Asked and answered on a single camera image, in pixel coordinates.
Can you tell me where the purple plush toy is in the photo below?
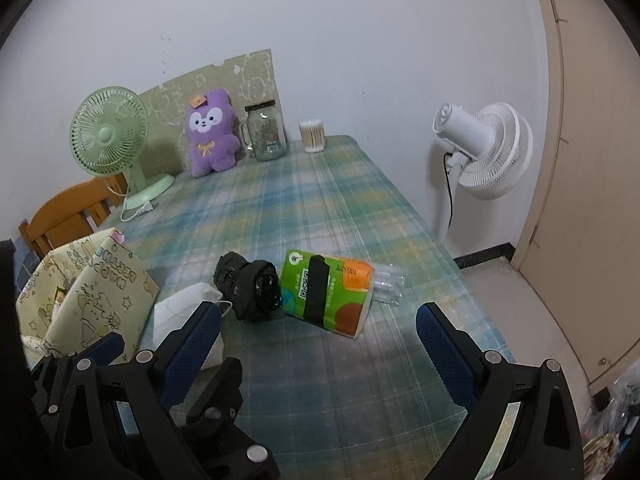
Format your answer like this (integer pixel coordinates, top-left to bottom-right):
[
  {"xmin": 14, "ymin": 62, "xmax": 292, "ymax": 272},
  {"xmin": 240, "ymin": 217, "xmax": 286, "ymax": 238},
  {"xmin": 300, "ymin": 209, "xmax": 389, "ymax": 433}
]
[{"xmin": 185, "ymin": 88, "xmax": 241, "ymax": 178}]

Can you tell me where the white standing fan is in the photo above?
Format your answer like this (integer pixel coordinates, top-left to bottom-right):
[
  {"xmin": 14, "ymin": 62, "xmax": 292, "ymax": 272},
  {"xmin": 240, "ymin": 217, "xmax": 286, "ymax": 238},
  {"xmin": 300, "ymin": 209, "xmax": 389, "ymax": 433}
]
[{"xmin": 432, "ymin": 102, "xmax": 534, "ymax": 246}]

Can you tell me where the green fan power cable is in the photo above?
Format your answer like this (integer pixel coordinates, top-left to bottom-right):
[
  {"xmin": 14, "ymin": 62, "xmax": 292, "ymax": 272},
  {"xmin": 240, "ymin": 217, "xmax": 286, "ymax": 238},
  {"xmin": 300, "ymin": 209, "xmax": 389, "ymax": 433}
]
[{"xmin": 120, "ymin": 199, "xmax": 157, "ymax": 222}]

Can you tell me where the green orange tissue pack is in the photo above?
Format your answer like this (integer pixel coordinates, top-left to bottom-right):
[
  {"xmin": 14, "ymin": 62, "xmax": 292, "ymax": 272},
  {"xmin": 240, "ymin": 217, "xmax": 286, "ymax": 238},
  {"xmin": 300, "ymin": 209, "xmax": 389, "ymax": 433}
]
[{"xmin": 279, "ymin": 249, "xmax": 375, "ymax": 340}]

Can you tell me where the wooden chair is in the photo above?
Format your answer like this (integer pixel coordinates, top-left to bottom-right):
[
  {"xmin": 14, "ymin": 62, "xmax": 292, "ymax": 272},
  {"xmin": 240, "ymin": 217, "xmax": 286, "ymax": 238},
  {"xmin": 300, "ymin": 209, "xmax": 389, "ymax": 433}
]
[{"xmin": 19, "ymin": 176, "xmax": 128, "ymax": 261}]

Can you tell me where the beige door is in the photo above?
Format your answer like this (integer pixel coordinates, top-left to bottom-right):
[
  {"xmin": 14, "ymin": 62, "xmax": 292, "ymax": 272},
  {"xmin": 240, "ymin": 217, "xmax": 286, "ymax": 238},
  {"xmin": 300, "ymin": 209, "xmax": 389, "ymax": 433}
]
[{"xmin": 510, "ymin": 0, "xmax": 640, "ymax": 391}]

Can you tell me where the plaid tablecloth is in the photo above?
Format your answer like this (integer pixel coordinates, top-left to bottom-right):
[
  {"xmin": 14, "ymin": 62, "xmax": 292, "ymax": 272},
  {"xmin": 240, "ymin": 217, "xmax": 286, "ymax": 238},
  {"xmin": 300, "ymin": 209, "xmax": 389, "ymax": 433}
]
[{"xmin": 100, "ymin": 135, "xmax": 516, "ymax": 480}]

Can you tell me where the white cloth bag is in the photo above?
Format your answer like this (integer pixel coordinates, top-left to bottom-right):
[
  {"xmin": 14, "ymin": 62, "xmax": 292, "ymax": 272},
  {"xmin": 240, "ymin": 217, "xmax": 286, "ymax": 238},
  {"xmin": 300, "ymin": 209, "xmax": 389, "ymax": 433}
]
[{"xmin": 152, "ymin": 282, "xmax": 233, "ymax": 371}]

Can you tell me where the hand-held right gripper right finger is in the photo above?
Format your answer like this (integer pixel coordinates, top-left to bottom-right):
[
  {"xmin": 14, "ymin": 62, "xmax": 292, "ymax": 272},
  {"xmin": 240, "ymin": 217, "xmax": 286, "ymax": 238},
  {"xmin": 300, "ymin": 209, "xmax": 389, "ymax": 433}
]
[{"xmin": 416, "ymin": 301, "xmax": 585, "ymax": 480}]

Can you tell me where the cotton swab container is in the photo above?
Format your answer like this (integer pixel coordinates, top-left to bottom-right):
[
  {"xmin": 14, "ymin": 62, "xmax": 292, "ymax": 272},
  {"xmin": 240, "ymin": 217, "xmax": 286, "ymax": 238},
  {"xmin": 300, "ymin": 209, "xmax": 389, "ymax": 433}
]
[{"xmin": 299, "ymin": 119, "xmax": 327, "ymax": 154}]

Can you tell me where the yellow patterned storage box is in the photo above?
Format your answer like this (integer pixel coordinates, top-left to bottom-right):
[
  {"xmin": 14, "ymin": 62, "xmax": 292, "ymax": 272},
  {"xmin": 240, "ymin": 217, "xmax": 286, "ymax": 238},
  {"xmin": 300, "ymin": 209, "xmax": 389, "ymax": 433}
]
[{"xmin": 15, "ymin": 227, "xmax": 160, "ymax": 368}]

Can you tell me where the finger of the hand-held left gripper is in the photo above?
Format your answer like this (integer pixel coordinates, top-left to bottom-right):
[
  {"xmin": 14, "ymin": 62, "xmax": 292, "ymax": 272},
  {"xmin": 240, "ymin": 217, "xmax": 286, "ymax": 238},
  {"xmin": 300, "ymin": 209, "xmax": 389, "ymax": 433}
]
[
  {"xmin": 31, "ymin": 332, "xmax": 126, "ymax": 422},
  {"xmin": 186, "ymin": 356, "xmax": 282, "ymax": 480}
]

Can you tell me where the green desk fan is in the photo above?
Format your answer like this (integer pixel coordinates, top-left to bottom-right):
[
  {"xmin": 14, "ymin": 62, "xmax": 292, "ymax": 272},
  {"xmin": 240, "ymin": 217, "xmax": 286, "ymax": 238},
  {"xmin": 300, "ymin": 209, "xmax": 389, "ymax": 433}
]
[{"xmin": 69, "ymin": 86, "xmax": 176, "ymax": 211}]

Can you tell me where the green patterned board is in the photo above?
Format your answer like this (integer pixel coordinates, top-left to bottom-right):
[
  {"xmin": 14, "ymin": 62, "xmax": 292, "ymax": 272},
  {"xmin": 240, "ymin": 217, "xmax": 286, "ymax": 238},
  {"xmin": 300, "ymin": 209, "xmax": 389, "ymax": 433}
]
[{"xmin": 137, "ymin": 49, "xmax": 287, "ymax": 161}]

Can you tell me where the black cloth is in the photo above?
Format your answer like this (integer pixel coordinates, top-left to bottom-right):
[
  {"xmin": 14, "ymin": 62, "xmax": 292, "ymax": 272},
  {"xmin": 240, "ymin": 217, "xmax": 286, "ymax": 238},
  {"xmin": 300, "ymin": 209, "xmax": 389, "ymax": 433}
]
[{"xmin": 213, "ymin": 251, "xmax": 285, "ymax": 322}]

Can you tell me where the blue plaid bedding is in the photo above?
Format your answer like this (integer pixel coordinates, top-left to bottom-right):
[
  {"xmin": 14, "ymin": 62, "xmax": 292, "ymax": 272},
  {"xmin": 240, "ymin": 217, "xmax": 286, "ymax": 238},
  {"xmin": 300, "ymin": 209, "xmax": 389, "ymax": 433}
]
[{"xmin": 11, "ymin": 237, "xmax": 41, "ymax": 286}]

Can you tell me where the glass jar mug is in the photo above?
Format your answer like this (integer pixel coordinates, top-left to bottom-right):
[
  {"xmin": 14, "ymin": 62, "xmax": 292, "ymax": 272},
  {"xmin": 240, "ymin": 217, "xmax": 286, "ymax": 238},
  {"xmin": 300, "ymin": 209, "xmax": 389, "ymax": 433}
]
[{"xmin": 239, "ymin": 104, "xmax": 288, "ymax": 162}]

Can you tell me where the plastic bags pile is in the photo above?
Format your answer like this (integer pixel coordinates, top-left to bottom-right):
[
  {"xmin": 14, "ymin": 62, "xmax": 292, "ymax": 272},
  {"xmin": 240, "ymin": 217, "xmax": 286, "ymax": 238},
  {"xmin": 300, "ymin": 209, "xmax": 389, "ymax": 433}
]
[{"xmin": 582, "ymin": 360, "xmax": 640, "ymax": 480}]

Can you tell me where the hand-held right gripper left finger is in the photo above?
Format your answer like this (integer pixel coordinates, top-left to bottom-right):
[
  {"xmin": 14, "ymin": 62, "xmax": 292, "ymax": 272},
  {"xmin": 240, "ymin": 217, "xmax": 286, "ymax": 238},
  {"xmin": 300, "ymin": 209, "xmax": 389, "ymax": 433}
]
[{"xmin": 50, "ymin": 301, "xmax": 224, "ymax": 480}]

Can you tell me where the black fan cable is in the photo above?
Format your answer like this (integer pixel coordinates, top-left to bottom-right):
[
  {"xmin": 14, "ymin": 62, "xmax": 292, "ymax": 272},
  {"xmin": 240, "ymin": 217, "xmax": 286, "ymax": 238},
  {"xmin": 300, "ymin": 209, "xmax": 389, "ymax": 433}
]
[{"xmin": 444, "ymin": 152, "xmax": 457, "ymax": 233}]

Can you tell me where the clear plastic packaging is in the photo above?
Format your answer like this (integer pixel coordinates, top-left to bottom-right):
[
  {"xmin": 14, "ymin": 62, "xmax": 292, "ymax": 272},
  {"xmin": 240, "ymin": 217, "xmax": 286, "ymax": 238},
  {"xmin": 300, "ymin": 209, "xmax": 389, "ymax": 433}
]
[{"xmin": 371, "ymin": 262, "xmax": 404, "ymax": 307}]

